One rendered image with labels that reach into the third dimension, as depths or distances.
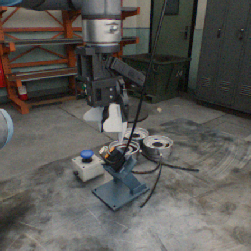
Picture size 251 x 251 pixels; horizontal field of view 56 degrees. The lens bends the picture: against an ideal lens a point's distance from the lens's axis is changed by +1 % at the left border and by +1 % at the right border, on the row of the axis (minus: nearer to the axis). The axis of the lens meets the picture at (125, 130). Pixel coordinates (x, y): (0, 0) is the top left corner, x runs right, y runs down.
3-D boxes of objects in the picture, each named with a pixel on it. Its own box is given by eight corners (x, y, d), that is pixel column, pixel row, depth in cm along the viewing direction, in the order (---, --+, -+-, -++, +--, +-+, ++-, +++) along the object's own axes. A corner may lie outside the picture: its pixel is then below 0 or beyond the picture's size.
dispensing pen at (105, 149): (140, 175, 67) (112, 142, 56) (131, 186, 66) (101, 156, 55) (134, 171, 69) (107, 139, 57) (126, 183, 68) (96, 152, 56)
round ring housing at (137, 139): (120, 137, 97) (119, 128, 95) (144, 135, 98) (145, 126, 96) (123, 149, 87) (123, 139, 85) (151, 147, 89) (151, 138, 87)
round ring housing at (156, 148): (140, 145, 90) (140, 135, 89) (167, 144, 91) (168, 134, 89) (145, 159, 81) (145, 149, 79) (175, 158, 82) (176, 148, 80)
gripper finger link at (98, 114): (79, 130, 58) (82, 98, 53) (99, 124, 62) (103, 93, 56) (86, 137, 57) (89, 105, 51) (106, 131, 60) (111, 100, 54)
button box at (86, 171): (92, 163, 78) (91, 150, 76) (103, 173, 73) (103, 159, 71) (69, 172, 74) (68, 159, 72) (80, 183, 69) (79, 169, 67)
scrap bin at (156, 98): (119, 93, 450) (118, 55, 421) (147, 87, 492) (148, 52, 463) (158, 107, 375) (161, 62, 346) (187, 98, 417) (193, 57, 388)
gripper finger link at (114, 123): (102, 148, 52) (94, 107, 50) (123, 140, 55) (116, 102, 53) (111, 150, 49) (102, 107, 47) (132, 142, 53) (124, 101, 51)
